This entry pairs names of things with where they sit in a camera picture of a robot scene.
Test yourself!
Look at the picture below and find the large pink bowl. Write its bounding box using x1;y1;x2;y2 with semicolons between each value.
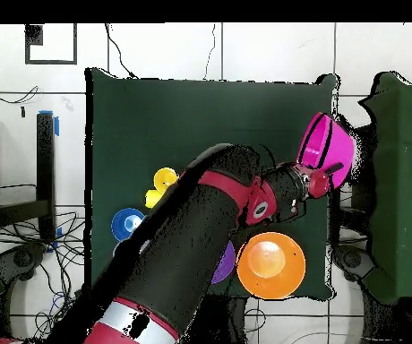
296;111;356;190

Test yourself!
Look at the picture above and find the tall yellow cup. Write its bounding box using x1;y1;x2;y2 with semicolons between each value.
144;188;164;210

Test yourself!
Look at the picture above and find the large orange bowl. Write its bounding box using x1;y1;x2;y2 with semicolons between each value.
236;231;306;300

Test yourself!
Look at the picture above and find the purple bowl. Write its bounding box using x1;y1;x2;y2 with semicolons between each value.
210;239;236;286

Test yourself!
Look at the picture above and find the dark green table cloth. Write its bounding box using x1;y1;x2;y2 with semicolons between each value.
85;67;338;301

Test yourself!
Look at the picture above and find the short yellow cup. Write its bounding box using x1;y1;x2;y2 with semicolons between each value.
152;167;179;194

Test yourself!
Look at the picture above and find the blue bowl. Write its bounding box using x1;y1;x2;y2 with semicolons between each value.
110;207;147;243

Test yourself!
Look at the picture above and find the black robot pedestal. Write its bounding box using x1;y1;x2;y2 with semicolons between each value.
191;295;248;344

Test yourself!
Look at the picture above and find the black floor cable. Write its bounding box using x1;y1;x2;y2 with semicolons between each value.
104;22;138;80

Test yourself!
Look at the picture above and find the black metal frame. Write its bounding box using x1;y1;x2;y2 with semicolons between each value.
0;111;58;243

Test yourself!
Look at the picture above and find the blue cable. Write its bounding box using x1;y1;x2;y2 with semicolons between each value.
48;290;67;314

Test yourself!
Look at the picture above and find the black square floor frame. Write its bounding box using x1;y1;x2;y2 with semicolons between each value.
24;22;78;65

